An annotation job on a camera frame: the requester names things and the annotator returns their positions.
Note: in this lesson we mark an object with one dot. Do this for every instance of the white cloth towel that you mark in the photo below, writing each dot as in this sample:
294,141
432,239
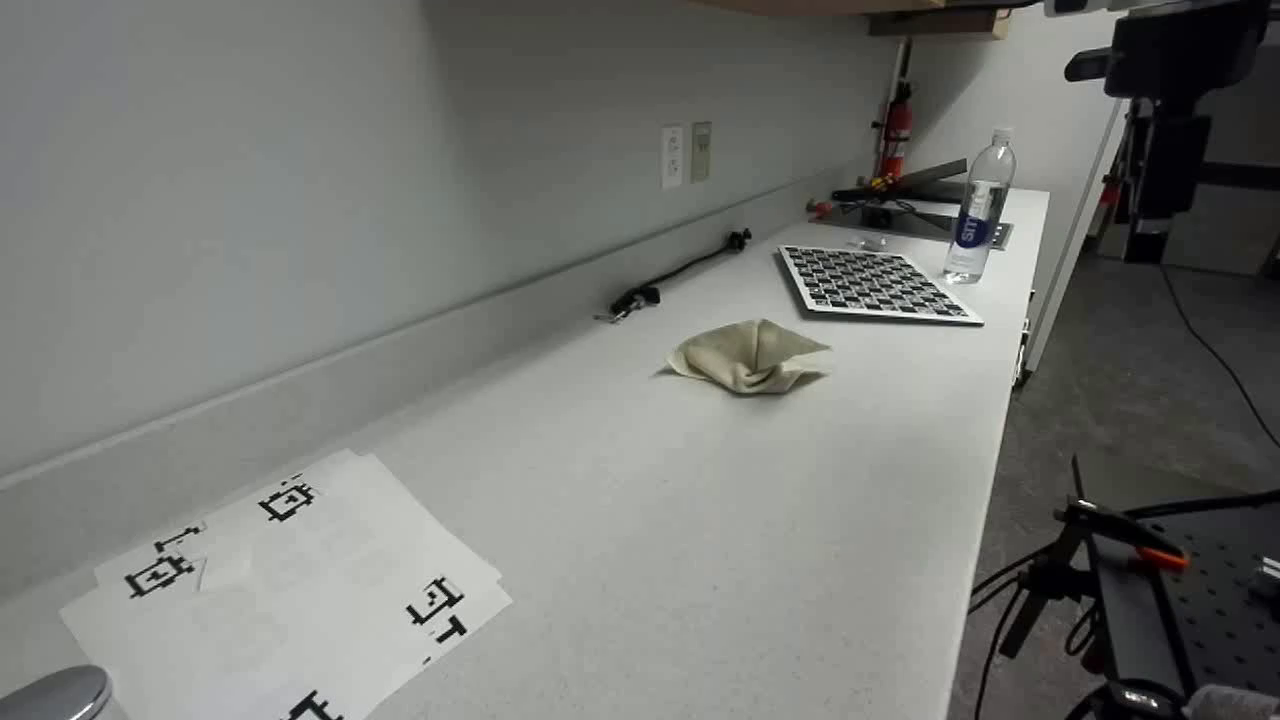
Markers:
752,361

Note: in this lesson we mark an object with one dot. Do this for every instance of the black rod tool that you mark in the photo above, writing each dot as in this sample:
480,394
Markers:
641,298

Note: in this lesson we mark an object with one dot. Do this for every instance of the checkerboard calibration board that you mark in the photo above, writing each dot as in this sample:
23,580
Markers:
866,283

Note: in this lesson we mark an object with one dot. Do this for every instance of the black tool pile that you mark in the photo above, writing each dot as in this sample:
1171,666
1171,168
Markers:
905,200

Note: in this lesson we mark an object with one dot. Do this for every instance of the red clamp tool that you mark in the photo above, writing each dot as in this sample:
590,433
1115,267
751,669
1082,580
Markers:
893,125

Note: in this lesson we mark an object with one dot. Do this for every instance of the clear plastic water bottle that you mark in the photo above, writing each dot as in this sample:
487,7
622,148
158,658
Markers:
982,212

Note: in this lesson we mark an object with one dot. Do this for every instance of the white marker paper sheets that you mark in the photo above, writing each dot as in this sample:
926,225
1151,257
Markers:
333,574

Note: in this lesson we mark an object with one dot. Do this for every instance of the black tripod stand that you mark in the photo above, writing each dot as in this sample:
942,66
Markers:
1082,527

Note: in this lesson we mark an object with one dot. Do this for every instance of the black perforated breadboard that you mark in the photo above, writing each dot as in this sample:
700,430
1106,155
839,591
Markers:
1227,603

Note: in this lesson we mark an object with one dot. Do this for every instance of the white wall outlet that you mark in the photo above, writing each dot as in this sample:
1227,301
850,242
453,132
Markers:
675,158

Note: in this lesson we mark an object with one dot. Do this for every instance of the grey wall switch plate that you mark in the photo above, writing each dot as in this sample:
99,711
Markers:
700,148

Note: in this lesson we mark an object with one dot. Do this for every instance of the wooden wall cabinet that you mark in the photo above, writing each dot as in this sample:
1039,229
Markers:
932,23

